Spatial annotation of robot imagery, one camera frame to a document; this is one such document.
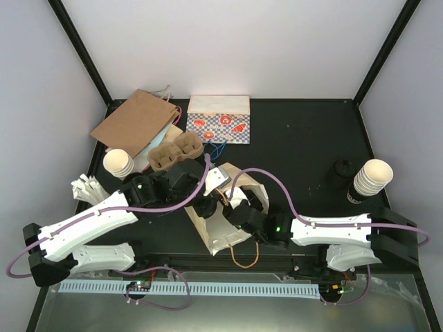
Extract small green circuit board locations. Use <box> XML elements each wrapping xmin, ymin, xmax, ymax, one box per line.
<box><xmin>126</xmin><ymin>281</ymin><xmax>152</xmax><ymax>292</ymax></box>

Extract light blue paper bag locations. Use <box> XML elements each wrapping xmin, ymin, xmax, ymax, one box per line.
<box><xmin>150</xmin><ymin>124</ymin><xmax>183</xmax><ymax>144</ymax></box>

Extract left white cup stack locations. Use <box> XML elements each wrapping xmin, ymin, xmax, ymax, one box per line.
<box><xmin>103</xmin><ymin>149</ymin><xmax>134</xmax><ymax>179</ymax></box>

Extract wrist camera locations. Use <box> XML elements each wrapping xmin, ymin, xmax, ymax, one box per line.
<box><xmin>204</xmin><ymin>166</ymin><xmax>231</xmax><ymax>196</ymax></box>
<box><xmin>226</xmin><ymin>187</ymin><xmax>249</xmax><ymax>209</ymax></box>

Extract light blue cable duct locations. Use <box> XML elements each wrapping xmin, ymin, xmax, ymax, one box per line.
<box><xmin>58</xmin><ymin>279</ymin><xmax>320</xmax><ymax>299</ymax></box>

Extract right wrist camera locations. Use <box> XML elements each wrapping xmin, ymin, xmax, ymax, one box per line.
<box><xmin>226</xmin><ymin>187</ymin><xmax>249</xmax><ymax>209</ymax></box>

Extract white cup stack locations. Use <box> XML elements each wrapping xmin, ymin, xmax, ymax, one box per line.
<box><xmin>346</xmin><ymin>159</ymin><xmax>394</xmax><ymax>205</ymax></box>
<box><xmin>103</xmin><ymin>149</ymin><xmax>134</xmax><ymax>179</ymax></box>

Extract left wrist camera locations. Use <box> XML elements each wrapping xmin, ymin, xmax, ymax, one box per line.
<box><xmin>204</xmin><ymin>166</ymin><xmax>231</xmax><ymax>196</ymax></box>

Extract crumpled white paper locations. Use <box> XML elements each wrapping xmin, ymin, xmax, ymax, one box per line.
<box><xmin>71</xmin><ymin>174</ymin><xmax>109</xmax><ymax>206</ymax></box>

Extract black frame post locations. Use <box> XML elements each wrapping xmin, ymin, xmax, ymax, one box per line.
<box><xmin>48</xmin><ymin>0</ymin><xmax>113</xmax><ymax>107</ymax></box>
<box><xmin>353</xmin><ymin>0</ymin><xmax>421</xmax><ymax>107</ymax></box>

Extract right white cup stack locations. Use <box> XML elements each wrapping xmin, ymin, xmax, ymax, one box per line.
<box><xmin>346</xmin><ymin>159</ymin><xmax>394</xmax><ymax>205</ymax></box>

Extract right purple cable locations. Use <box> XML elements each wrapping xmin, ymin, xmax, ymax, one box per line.
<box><xmin>228</xmin><ymin>168</ymin><xmax>431</xmax><ymax>307</ymax></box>

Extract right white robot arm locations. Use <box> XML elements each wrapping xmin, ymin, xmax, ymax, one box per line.
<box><xmin>223</xmin><ymin>201</ymin><xmax>419</xmax><ymax>279</ymax></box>

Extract right black frame post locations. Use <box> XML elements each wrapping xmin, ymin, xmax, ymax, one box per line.
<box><xmin>353</xmin><ymin>0</ymin><xmax>421</xmax><ymax>107</ymax></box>

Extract purple cable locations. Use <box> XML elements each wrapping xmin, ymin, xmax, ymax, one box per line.
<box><xmin>228</xmin><ymin>168</ymin><xmax>431</xmax><ymax>307</ymax></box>
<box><xmin>6</xmin><ymin>154</ymin><xmax>212</xmax><ymax>311</ymax></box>

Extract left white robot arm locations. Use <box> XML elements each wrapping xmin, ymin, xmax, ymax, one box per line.
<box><xmin>23</xmin><ymin>157</ymin><xmax>212</xmax><ymax>287</ymax></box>

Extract cream paper bag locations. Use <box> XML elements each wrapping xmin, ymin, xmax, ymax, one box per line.
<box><xmin>185</xmin><ymin>163</ymin><xmax>269</xmax><ymax>256</ymax></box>

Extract left black frame post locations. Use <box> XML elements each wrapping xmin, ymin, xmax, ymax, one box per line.
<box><xmin>48</xmin><ymin>0</ymin><xmax>113</xmax><ymax>107</ymax></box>

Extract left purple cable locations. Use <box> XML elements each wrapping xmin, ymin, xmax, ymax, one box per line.
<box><xmin>6</xmin><ymin>154</ymin><xmax>212</xmax><ymax>311</ymax></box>

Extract brown kraft paper bag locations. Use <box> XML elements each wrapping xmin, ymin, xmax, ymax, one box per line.
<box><xmin>91</xmin><ymin>90</ymin><xmax>179</xmax><ymax>158</ymax></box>

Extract blue checkered bakery bag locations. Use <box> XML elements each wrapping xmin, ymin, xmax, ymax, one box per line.
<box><xmin>186</xmin><ymin>95</ymin><xmax>251</xmax><ymax>161</ymax></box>

